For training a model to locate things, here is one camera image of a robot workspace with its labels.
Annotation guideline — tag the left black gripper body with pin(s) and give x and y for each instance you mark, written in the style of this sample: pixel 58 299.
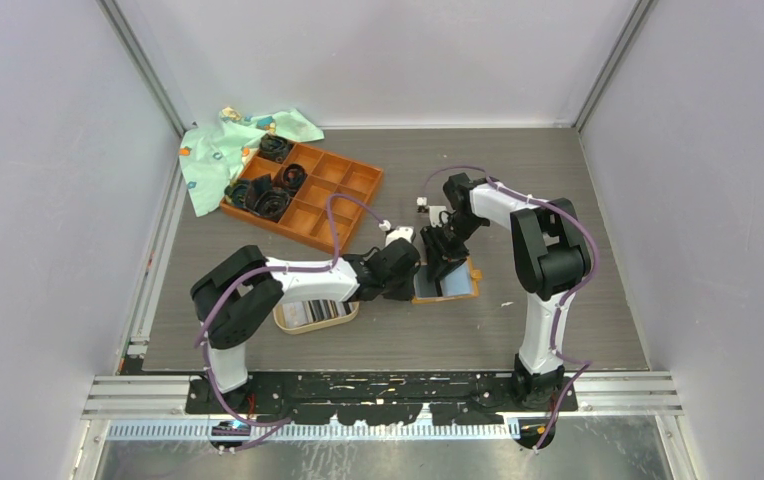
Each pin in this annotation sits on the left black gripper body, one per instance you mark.
pixel 399 289

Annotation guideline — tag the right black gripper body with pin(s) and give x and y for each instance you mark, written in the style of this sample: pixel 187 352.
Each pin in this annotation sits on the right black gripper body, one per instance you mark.
pixel 449 239

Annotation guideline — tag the orange leather card holder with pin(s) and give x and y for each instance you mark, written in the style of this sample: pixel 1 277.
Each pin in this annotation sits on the orange leather card holder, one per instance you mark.
pixel 461 283

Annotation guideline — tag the oval wooden card tray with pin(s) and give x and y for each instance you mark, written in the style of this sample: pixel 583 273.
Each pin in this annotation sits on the oval wooden card tray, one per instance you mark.
pixel 278 319

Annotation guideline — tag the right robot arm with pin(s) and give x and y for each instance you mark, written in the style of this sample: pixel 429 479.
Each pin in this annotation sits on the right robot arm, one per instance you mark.
pixel 551 260

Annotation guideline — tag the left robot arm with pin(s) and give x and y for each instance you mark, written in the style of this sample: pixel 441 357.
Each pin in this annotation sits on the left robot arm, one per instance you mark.
pixel 233 299

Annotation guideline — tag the stack of credit cards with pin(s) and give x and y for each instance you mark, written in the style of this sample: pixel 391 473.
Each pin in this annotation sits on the stack of credit cards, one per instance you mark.
pixel 299 314

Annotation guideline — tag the orange compartment organizer tray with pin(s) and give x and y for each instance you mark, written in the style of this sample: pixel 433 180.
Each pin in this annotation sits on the orange compartment organizer tray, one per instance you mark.
pixel 328 208

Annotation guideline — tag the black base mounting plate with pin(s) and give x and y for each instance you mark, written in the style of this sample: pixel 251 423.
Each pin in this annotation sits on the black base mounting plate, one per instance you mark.
pixel 375 398

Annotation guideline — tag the rolled dark belt middle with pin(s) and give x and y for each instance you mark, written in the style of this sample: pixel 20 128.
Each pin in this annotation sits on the rolled dark belt middle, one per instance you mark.
pixel 292 178

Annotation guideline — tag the rolled dark belt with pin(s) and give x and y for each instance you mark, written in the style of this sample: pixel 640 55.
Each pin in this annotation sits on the rolled dark belt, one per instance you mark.
pixel 292 178
pixel 235 193
pixel 274 148
pixel 266 200

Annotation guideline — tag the rolled dark belt front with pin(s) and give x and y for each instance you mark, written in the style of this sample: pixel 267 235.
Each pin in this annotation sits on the rolled dark belt front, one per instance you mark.
pixel 266 200

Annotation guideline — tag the rolled dark belt top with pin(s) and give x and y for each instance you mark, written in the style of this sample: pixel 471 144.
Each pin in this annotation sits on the rolled dark belt top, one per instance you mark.
pixel 274 148

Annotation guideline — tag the rolled dark belt left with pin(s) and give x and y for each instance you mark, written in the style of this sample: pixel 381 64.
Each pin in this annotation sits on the rolled dark belt left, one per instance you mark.
pixel 235 193

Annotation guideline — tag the green patterned cloth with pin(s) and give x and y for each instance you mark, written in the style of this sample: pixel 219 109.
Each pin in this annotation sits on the green patterned cloth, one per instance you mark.
pixel 211 157

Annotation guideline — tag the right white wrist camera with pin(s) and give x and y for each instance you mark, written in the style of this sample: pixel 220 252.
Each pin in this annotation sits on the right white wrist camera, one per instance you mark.
pixel 430 208

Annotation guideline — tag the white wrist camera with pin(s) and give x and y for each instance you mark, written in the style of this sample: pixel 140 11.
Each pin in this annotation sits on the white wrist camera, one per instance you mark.
pixel 406 233
pixel 430 208

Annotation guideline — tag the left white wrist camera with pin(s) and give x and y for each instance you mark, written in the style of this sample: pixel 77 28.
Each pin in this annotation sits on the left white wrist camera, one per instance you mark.
pixel 406 233

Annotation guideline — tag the white slotted cable duct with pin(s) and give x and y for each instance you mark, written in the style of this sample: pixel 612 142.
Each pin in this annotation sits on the white slotted cable duct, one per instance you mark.
pixel 209 429

